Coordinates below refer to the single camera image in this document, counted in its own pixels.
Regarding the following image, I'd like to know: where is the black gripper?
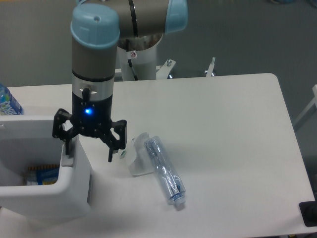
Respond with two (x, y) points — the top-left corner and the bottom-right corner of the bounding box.
(52, 93), (127, 163)

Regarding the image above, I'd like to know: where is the white push-lid trash can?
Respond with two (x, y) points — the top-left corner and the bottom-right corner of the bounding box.
(0, 116), (93, 219)

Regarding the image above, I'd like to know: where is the blue yellow trash packet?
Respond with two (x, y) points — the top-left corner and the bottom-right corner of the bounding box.
(24, 164), (60, 185)

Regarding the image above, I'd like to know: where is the crumpled white plastic wrapper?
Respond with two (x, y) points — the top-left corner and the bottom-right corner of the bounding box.
(120, 132), (154, 177)

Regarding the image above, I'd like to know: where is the blue label water bottle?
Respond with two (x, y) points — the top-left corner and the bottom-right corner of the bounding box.
(0, 84), (24, 116)

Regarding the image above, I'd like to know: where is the crushed clear plastic bottle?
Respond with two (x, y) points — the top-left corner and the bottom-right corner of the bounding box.
(144, 136), (186, 209)

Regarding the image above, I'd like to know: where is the black clamp at table edge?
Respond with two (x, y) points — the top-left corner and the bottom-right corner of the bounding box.
(299, 201), (317, 227)

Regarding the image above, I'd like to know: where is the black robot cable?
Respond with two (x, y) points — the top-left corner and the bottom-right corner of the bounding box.
(124, 39), (139, 81)

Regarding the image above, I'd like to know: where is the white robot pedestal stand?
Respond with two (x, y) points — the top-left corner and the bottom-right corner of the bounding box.
(115, 34), (176, 81)

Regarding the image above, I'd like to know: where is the white frame at right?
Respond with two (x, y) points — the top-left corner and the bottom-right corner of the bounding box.
(293, 85), (317, 131)

